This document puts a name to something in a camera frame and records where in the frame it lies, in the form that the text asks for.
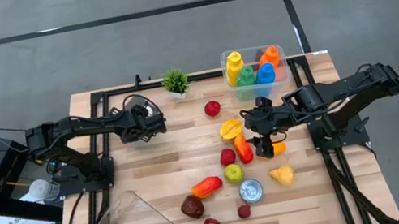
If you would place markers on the grey plastic bin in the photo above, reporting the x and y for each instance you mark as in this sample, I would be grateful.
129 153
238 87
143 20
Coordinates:
113 112

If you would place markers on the red apple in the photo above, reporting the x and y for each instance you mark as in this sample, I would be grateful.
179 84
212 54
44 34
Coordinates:
212 109
227 157

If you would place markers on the orange yellow mango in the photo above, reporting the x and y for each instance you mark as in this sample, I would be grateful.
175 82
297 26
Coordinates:
280 148

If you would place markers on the black cart crossbar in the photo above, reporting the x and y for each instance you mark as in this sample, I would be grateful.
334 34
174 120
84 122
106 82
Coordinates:
15 210

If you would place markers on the dark brown crinkled fruit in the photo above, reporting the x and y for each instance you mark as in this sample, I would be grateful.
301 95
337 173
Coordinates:
192 207

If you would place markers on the clear rectangular plastic bin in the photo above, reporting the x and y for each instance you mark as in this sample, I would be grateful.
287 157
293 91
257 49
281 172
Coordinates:
285 72

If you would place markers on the green apple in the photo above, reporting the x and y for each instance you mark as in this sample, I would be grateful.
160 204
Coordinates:
234 173

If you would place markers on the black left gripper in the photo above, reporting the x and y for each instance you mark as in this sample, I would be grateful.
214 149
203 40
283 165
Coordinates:
136 125

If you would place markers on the small red pomegranate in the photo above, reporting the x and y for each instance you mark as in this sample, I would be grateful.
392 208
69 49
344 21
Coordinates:
244 211

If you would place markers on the yellow squeeze bottle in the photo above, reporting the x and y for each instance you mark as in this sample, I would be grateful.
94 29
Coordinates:
234 66

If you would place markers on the blue squeeze bottle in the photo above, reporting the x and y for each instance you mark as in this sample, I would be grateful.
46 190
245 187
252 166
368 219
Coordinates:
265 73

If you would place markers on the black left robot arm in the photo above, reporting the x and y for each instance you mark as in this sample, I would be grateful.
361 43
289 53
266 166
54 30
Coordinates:
78 125

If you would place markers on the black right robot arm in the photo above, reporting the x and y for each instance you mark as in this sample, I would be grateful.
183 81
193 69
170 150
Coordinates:
343 88

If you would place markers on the small green potted plant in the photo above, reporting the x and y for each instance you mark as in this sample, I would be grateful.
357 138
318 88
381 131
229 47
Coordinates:
175 82

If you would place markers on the silver tin can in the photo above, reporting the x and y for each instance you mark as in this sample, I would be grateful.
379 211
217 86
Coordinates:
251 191

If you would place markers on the green squeeze bottle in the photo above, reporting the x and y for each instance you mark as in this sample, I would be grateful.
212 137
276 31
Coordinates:
246 77

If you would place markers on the orange squeeze bottle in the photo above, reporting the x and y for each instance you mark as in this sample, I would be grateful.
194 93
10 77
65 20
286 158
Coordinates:
270 56

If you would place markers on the black aluminium table frame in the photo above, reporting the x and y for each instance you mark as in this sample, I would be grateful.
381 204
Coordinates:
209 75

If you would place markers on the yellow pear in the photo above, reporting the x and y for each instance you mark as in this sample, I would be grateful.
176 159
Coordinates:
283 176

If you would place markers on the yellow orange fruit half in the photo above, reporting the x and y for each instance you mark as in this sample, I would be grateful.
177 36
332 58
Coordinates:
230 129

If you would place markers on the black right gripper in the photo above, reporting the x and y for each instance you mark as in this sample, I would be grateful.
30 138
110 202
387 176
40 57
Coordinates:
266 118

